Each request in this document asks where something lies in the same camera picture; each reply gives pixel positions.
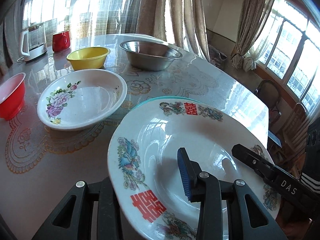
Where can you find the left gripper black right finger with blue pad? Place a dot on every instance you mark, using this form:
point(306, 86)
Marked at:
point(247, 216)

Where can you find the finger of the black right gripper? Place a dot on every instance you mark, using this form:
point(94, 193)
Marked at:
point(258, 164)

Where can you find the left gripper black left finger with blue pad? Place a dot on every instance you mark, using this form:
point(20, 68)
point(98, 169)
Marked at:
point(72, 217)

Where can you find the red plastic bowl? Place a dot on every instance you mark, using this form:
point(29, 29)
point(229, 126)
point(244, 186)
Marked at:
point(12, 96)

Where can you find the stainless steel basin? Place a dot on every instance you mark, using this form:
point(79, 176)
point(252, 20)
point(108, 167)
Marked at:
point(150, 56)

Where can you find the dark wooden chair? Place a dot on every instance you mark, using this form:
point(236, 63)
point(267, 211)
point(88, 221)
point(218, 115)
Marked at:
point(269, 94)

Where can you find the white floral deep plate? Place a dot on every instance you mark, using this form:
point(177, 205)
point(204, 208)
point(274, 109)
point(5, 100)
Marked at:
point(81, 99)

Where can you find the teal plate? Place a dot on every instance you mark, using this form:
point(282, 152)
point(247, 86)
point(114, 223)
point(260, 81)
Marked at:
point(163, 97)

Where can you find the beige curtain right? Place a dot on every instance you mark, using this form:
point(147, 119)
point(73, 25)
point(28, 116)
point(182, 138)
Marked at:
point(250, 41)

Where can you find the beige curtain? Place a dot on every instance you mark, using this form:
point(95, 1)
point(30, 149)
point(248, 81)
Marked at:
point(250, 41)
point(179, 22)

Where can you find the yellow plastic bowl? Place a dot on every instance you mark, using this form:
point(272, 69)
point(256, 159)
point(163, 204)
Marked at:
point(88, 58)

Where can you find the red mug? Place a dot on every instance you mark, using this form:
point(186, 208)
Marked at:
point(61, 41)

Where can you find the white electric kettle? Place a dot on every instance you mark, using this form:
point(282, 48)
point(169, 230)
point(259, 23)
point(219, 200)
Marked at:
point(32, 42)

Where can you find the beige curtain centre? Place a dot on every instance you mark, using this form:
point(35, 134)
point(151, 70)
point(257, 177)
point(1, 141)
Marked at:
point(179, 22)

